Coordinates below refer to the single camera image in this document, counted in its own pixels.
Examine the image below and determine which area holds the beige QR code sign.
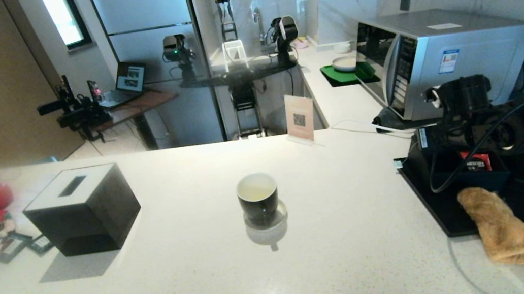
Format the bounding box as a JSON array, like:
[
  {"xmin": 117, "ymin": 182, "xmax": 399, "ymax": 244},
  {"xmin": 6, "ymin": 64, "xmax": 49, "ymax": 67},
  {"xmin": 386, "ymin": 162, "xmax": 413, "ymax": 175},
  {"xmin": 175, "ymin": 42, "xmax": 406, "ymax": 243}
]
[{"xmin": 281, "ymin": 92, "xmax": 320, "ymax": 150}]

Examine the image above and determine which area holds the dark curved tabletop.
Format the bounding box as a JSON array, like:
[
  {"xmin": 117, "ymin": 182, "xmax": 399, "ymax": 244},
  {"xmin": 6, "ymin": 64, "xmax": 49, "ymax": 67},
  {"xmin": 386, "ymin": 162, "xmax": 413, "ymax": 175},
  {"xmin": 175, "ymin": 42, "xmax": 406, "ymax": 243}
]
[{"xmin": 179, "ymin": 59, "xmax": 301, "ymax": 93}]

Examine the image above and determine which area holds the black cup white inside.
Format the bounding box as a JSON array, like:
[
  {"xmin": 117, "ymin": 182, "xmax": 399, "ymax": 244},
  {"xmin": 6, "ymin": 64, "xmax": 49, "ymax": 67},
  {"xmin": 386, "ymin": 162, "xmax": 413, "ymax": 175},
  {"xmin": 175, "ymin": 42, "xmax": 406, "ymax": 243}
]
[{"xmin": 235, "ymin": 170, "xmax": 284, "ymax": 231}]

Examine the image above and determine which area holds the red coffee sachet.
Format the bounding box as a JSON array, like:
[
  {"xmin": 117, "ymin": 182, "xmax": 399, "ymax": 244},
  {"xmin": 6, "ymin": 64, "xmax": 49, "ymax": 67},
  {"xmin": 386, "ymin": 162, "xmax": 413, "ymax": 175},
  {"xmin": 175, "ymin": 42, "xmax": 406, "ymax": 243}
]
[{"xmin": 459, "ymin": 148, "xmax": 494, "ymax": 176}]

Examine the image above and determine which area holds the black sachet organizer box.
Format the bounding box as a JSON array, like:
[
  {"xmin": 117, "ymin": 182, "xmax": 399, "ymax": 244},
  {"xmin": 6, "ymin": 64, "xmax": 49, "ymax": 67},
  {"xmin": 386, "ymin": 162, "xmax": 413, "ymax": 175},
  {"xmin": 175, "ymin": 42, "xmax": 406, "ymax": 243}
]
[{"xmin": 403, "ymin": 131, "xmax": 514, "ymax": 204}]

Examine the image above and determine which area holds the wooden desk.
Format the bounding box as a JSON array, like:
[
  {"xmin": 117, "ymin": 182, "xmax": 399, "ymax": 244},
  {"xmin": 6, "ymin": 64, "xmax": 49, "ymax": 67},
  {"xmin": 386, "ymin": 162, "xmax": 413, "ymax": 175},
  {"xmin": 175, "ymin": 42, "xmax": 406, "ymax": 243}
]
[{"xmin": 90, "ymin": 88, "xmax": 186, "ymax": 158}]

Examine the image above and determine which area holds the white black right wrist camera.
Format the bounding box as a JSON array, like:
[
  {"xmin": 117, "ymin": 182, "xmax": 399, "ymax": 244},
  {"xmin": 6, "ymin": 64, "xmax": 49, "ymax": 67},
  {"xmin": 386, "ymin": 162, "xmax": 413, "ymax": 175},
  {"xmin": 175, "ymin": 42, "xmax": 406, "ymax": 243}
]
[{"xmin": 420, "ymin": 86, "xmax": 444, "ymax": 109}]

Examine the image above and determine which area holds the white bowl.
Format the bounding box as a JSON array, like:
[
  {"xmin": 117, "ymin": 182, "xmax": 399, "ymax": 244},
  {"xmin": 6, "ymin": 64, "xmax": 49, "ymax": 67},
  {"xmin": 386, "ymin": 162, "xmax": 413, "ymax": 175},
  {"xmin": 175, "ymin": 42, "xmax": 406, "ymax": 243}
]
[{"xmin": 330, "ymin": 54, "xmax": 359, "ymax": 75}]

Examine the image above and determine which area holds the window with dark frame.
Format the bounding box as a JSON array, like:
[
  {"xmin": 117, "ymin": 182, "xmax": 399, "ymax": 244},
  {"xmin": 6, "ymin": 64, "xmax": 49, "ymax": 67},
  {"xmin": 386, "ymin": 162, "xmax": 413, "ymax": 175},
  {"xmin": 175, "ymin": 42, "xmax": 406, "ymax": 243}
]
[{"xmin": 41, "ymin": 0, "xmax": 94, "ymax": 55}]

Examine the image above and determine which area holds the orange folded towel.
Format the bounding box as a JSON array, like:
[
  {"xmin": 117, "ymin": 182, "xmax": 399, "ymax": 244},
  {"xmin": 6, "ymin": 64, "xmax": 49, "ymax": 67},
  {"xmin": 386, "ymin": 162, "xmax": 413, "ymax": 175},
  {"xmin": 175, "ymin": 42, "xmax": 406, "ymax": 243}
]
[{"xmin": 456, "ymin": 181, "xmax": 524, "ymax": 274}]

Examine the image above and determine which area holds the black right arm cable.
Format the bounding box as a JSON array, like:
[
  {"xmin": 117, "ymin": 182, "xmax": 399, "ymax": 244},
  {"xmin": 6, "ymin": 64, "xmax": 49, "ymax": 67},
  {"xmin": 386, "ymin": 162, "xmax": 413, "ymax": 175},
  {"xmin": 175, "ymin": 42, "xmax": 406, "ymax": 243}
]
[{"xmin": 418, "ymin": 92, "xmax": 524, "ymax": 194}]

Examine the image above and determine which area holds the green tray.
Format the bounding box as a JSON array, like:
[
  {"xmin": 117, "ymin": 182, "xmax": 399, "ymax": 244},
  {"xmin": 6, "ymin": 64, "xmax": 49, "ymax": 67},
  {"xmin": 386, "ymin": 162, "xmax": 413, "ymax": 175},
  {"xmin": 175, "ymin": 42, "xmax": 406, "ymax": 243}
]
[{"xmin": 320, "ymin": 59, "xmax": 380, "ymax": 90}]

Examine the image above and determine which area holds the open laptop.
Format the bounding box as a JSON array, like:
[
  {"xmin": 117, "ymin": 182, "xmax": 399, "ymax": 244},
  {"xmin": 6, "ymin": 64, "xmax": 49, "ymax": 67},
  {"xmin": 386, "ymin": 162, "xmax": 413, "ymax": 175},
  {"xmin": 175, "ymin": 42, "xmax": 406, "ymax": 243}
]
[{"xmin": 94, "ymin": 60, "xmax": 152, "ymax": 111}]

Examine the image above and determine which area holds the background robot torso column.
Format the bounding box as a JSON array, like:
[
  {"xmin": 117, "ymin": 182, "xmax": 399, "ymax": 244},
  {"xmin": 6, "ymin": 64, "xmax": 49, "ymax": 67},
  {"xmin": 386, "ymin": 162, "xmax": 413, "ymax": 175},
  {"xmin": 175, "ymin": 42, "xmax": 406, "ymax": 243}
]
[{"xmin": 215, "ymin": 0, "xmax": 264, "ymax": 140}]

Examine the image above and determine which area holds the frosted glass partition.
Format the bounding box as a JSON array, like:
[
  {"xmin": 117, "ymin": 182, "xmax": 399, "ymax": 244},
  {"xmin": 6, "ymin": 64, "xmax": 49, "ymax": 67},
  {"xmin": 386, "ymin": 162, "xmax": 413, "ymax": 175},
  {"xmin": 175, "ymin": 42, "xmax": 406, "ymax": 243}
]
[{"xmin": 88, "ymin": 0, "xmax": 228, "ymax": 158}]

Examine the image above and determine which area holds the metal faucet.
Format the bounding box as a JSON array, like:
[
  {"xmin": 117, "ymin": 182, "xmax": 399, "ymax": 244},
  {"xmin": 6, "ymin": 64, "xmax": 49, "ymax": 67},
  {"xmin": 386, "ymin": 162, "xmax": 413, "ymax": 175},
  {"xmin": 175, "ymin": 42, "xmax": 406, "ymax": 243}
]
[{"xmin": 250, "ymin": 6, "xmax": 270, "ymax": 47}]

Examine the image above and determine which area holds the silver microwave oven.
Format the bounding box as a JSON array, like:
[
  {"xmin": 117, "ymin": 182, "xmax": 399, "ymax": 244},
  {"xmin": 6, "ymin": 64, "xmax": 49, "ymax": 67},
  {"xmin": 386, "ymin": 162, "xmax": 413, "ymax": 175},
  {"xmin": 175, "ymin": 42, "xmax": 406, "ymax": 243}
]
[{"xmin": 349, "ymin": 0, "xmax": 524, "ymax": 130}]

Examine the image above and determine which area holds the black teleoperation rig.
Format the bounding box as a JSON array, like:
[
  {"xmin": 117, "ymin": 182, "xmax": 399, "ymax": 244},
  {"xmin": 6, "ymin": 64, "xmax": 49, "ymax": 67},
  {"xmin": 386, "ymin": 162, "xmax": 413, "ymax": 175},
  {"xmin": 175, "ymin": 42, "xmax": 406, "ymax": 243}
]
[{"xmin": 32, "ymin": 70, "xmax": 116, "ymax": 149}]

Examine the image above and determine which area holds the black tissue box white top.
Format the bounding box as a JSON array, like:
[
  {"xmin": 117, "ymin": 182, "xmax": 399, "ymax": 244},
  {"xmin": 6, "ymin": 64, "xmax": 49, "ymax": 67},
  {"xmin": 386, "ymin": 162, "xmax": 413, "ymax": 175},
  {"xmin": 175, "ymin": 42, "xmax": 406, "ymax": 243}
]
[{"xmin": 19, "ymin": 160, "xmax": 147, "ymax": 263}]

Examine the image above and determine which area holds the round glass coaster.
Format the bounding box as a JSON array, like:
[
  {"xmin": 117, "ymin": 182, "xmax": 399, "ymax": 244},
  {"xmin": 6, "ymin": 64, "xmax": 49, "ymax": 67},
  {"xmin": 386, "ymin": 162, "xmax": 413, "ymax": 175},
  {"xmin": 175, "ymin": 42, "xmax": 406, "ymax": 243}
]
[{"xmin": 242, "ymin": 200, "xmax": 290, "ymax": 233}]

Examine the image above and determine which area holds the black serving tray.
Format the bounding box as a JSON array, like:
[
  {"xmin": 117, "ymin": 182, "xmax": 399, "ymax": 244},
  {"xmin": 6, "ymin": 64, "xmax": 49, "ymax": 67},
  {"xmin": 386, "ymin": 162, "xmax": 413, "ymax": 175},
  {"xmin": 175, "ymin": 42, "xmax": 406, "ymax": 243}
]
[{"xmin": 396, "ymin": 141, "xmax": 524, "ymax": 245}]

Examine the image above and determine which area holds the dark green card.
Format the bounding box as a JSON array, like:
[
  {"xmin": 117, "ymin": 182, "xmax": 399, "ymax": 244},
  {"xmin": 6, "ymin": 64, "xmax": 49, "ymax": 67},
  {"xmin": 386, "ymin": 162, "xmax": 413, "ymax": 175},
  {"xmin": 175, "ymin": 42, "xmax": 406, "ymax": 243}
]
[
  {"xmin": 27, "ymin": 232, "xmax": 57, "ymax": 257},
  {"xmin": 0, "ymin": 233, "xmax": 28, "ymax": 264}
]

